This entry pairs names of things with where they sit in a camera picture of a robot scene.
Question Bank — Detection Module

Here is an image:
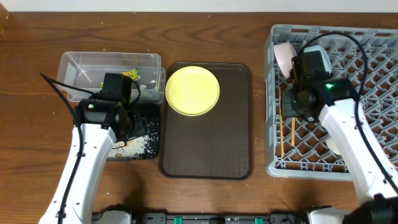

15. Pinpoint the pink bowl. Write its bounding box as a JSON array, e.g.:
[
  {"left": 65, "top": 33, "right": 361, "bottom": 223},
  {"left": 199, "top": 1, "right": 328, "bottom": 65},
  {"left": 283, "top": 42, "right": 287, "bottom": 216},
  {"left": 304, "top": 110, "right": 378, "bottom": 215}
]
[{"left": 274, "top": 42, "right": 297, "bottom": 78}]

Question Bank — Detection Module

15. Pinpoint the wooden chopstick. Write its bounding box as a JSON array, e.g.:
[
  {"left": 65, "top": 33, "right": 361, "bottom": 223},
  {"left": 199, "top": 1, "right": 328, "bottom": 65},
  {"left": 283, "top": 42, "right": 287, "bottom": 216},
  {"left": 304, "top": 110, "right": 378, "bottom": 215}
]
[
  {"left": 278, "top": 87, "right": 285, "bottom": 158},
  {"left": 291, "top": 117, "right": 295, "bottom": 146}
]

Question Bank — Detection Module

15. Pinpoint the light blue bowl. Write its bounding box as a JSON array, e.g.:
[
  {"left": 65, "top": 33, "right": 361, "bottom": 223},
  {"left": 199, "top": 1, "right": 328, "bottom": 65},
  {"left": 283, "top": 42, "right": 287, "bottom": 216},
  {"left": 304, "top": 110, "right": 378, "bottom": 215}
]
[{"left": 304, "top": 45, "right": 332, "bottom": 73}]

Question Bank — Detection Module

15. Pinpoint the yellow plate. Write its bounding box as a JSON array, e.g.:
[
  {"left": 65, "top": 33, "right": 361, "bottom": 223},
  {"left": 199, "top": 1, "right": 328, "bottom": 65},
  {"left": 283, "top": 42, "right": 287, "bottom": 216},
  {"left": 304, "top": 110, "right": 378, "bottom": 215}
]
[{"left": 165, "top": 66, "right": 220, "bottom": 116}]

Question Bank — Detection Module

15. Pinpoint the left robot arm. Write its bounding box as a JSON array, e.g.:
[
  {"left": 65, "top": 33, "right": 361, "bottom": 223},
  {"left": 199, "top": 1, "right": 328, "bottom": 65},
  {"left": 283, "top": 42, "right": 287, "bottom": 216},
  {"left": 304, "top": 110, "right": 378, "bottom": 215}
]
[{"left": 40, "top": 99, "right": 152, "bottom": 223}]

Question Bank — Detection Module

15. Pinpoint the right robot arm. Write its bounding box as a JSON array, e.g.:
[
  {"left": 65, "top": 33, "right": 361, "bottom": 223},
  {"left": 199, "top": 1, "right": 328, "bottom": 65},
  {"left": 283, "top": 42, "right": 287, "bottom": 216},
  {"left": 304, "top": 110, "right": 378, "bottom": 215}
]
[{"left": 280, "top": 80, "right": 397, "bottom": 224}]

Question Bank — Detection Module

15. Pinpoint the grey plastic dishwasher rack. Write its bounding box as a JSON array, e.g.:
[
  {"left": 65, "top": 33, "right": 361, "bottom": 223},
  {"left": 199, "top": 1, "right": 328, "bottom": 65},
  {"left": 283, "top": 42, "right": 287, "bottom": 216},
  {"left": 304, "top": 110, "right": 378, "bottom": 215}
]
[{"left": 264, "top": 24, "right": 397, "bottom": 181}]

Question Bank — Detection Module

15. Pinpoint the green snack wrapper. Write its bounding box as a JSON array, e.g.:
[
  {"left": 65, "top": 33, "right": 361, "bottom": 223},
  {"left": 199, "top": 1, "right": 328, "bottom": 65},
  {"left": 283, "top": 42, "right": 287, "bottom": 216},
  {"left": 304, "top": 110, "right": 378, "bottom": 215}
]
[{"left": 100, "top": 68, "right": 141, "bottom": 90}]

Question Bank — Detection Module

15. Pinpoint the black waste tray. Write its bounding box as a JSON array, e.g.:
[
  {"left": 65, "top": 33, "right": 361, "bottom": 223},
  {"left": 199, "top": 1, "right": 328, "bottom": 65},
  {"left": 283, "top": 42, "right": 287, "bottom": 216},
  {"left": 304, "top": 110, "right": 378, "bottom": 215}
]
[{"left": 105, "top": 103, "right": 162, "bottom": 162}]

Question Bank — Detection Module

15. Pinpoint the clear plastic waste bin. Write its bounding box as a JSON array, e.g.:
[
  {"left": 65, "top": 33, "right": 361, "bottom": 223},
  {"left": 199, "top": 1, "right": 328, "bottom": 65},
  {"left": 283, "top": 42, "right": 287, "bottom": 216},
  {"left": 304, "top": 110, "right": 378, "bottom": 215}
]
[{"left": 57, "top": 52, "right": 166, "bottom": 105}]

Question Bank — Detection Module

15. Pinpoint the white tissue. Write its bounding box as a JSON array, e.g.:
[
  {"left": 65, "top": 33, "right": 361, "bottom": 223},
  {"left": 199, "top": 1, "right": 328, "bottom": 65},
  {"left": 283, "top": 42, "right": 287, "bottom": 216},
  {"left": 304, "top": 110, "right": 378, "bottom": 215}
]
[{"left": 138, "top": 80, "right": 157, "bottom": 92}]

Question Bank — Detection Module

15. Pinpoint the dark brown serving tray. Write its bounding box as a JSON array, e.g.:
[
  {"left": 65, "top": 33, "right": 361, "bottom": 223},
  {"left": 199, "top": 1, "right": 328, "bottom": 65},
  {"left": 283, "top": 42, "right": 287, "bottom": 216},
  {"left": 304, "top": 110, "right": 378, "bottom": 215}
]
[{"left": 159, "top": 63, "right": 253, "bottom": 180}]

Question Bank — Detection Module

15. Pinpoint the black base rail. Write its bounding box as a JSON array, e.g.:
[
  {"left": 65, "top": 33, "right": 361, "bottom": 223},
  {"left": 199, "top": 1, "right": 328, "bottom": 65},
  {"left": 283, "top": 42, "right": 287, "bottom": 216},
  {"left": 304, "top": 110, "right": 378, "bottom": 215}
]
[{"left": 91, "top": 203, "right": 352, "bottom": 224}]

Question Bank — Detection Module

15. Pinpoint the white cup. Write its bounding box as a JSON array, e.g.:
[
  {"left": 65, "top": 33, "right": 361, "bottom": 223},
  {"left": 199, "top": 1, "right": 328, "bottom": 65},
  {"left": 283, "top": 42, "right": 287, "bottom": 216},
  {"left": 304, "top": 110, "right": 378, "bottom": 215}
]
[{"left": 325, "top": 137, "right": 341, "bottom": 156}]

